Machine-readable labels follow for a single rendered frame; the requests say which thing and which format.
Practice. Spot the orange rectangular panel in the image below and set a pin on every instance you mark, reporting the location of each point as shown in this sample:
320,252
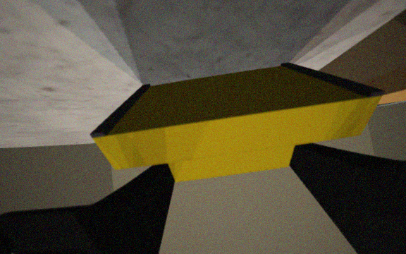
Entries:
379,60

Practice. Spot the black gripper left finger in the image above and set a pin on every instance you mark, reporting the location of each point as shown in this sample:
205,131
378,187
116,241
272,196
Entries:
130,220

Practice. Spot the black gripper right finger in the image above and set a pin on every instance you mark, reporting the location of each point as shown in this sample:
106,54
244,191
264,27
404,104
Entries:
364,195

